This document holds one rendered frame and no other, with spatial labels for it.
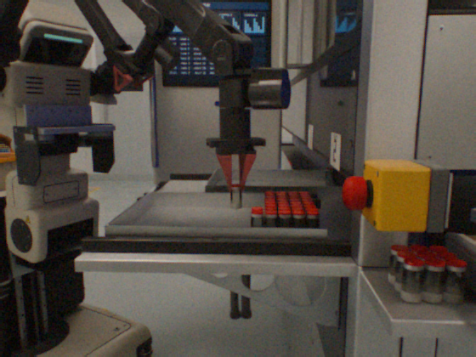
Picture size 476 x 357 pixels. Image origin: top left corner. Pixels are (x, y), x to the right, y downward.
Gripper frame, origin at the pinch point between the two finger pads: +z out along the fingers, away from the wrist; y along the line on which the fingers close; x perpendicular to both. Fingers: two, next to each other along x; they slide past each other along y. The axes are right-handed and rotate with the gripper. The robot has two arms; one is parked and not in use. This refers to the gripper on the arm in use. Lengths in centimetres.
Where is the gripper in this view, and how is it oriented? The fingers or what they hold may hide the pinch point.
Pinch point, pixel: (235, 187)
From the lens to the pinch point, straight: 77.1
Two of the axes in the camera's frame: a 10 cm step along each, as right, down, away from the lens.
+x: -2.0, -1.7, 9.6
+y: 9.8, -0.5, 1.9
